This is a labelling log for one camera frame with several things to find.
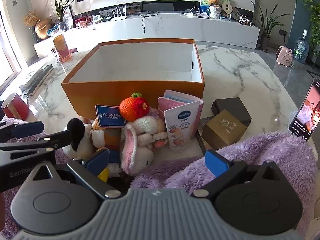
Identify pink lotion tube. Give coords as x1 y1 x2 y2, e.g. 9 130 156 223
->
164 100 201 152

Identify orange crochet tangerine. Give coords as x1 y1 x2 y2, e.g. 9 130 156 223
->
119 92 150 122

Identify leafy climbing plant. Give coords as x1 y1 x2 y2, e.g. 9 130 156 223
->
302 0 320 57

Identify orange cardboard storage box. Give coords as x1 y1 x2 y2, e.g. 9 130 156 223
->
61 38 204 119

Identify black square box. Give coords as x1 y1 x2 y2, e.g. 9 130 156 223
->
212 98 252 127

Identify white wifi router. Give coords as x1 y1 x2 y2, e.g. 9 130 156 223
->
111 6 127 21

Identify orange vase with dried flowers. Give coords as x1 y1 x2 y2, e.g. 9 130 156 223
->
22 10 52 40

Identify blue water jug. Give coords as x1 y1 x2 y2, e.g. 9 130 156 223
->
293 29 309 63

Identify red cup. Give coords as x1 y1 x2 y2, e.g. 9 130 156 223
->
1 93 29 120

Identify black remote control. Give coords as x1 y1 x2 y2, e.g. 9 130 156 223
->
21 64 53 96

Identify pink space heater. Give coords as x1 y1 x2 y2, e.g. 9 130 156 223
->
276 46 293 67

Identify purple fluffy blanket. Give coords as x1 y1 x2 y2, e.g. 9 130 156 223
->
1 132 317 239

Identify potted green plant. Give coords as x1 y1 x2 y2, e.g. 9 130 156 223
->
251 1 289 51

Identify smartphone on stand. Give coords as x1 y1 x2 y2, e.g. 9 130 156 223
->
289 79 320 141

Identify pink tissue pack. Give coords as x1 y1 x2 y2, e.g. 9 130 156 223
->
158 90 204 120

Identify red gold tea box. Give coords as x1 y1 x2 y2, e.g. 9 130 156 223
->
53 34 72 62

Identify white black plush toy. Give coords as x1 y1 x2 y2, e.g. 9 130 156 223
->
62 118 95 160

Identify gold brown gift box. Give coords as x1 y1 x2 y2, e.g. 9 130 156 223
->
201 110 247 150

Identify white crochet bunny doll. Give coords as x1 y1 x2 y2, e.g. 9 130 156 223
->
120 109 168 177

